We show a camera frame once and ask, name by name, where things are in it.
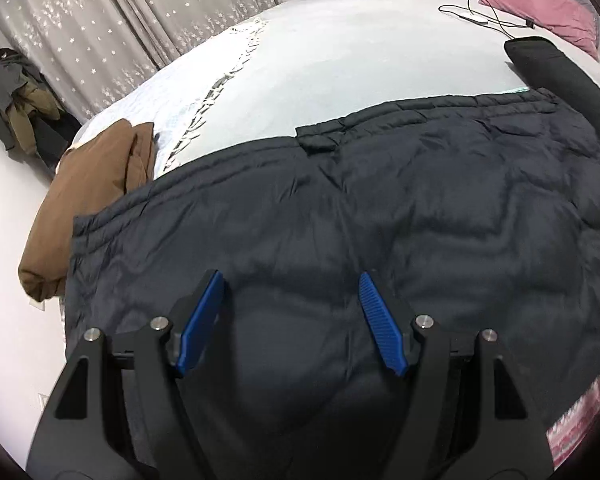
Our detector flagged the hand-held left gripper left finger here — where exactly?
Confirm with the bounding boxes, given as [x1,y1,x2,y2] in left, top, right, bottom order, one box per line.
[25,269,225,480]

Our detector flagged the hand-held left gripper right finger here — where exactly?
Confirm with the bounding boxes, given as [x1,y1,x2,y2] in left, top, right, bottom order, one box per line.
[358,272,556,480]

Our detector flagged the long pink pillow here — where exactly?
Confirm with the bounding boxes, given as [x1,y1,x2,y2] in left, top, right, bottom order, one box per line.
[480,0,600,61]

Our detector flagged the black quilted jacket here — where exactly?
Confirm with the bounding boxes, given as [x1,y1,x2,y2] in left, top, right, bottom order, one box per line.
[62,87,600,480]

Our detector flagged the black charger cable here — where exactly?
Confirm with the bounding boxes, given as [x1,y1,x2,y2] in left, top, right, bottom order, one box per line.
[439,0,536,30]

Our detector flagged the brown garment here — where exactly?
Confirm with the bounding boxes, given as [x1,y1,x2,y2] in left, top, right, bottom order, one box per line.
[17,119,156,302]

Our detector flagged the grey bed sheet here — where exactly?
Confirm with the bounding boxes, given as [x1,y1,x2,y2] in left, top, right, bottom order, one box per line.
[145,0,600,181]

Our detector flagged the hanging dark clothes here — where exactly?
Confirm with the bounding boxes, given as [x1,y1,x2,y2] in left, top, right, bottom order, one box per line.
[0,47,83,168]

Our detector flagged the grey star-print curtain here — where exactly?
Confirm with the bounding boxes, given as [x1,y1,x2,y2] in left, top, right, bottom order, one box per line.
[0,0,281,123]

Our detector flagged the patterned knit blanket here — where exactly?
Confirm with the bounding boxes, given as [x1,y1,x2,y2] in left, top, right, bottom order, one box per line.
[545,370,600,468]

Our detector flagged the white fringed blanket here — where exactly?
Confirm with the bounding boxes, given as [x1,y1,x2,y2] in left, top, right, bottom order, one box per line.
[72,17,271,181]

